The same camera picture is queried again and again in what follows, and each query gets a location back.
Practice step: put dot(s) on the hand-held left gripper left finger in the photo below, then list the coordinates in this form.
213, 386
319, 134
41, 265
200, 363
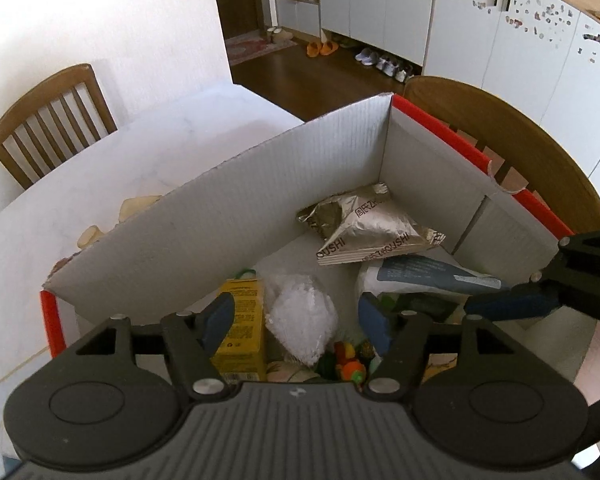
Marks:
220, 317

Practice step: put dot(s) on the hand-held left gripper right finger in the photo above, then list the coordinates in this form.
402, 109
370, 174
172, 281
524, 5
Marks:
375, 322

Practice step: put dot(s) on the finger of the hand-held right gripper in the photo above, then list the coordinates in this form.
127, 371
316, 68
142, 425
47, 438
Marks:
510, 305

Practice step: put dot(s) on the yellow carton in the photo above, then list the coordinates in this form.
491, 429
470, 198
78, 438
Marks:
240, 330

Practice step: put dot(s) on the white grey-blue pouch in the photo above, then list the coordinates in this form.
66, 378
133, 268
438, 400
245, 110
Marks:
420, 272

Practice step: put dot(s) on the white plastic bag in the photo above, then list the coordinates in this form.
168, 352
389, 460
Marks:
300, 320

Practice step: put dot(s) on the silver snack bag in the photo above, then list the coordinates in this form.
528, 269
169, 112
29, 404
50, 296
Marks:
370, 230

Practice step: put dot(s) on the red cardboard box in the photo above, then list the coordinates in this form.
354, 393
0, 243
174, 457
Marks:
260, 195

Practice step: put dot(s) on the beige crumpled scrap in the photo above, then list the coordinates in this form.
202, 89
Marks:
90, 236
137, 207

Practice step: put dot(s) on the wooden slat-back chair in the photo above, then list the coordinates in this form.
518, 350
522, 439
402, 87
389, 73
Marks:
50, 110
555, 160

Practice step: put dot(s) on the white sneaker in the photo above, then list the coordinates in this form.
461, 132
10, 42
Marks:
394, 67
406, 74
382, 62
365, 55

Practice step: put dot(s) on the white cabinet with magnets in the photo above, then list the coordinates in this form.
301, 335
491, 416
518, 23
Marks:
530, 50

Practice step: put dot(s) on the patterned doormat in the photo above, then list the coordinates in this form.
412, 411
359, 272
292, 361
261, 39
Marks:
257, 47

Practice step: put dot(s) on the orange slipper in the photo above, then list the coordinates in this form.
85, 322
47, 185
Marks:
329, 47
313, 49

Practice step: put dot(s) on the beige slipper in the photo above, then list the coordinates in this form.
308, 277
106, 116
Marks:
271, 33
284, 35

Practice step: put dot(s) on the low white shoe cabinet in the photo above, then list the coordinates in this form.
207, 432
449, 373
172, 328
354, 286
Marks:
297, 15

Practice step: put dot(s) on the white lower cabinet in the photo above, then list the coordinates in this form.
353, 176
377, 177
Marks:
375, 5

